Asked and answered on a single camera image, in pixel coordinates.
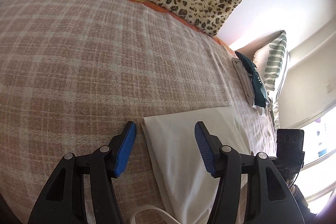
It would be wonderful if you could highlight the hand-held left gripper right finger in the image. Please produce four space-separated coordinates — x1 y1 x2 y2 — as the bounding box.
194 121 305 224

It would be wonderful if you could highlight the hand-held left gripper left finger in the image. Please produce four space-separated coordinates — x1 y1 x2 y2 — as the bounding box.
28 121 137 224

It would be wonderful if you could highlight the white camisole top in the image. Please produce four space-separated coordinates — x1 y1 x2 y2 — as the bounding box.
130 106 252 224

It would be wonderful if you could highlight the window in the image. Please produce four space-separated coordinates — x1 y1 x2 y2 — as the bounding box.
299 109 336 216

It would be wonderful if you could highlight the dark green printed folded garment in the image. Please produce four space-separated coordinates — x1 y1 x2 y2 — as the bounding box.
234 51 270 117

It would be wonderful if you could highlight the white folded garment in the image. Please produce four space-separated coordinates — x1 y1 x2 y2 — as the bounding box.
232 59 256 105

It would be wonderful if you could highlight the green patterned white pillow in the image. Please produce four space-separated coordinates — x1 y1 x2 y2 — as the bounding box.
253 30 289 130

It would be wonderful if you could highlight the pink checked blanket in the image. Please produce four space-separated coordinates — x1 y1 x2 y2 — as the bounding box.
0 0 279 224

